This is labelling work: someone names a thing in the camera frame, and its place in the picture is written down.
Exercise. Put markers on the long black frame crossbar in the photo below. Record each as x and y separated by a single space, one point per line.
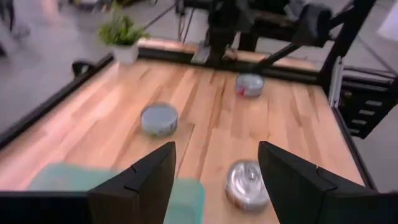
46 104

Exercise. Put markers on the translucent teal bin lid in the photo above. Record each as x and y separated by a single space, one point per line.
183 199

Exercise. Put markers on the black corner bracket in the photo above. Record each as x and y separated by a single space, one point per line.
81 67

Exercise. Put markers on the black vertical frame post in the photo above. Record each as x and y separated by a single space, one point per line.
345 40

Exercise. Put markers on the small green potted plant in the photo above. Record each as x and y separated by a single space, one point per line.
122 34

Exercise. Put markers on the silver tin can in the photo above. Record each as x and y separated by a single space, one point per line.
248 84
247 183
159 119

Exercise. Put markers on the black aluminium frame rails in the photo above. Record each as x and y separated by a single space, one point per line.
289 74

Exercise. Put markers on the silver aluminium extrusion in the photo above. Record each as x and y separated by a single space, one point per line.
335 81

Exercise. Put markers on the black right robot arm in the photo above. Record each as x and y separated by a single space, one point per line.
220 31

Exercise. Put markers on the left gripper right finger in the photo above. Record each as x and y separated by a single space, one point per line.
304 196

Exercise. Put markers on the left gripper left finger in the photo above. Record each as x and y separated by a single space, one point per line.
140 193

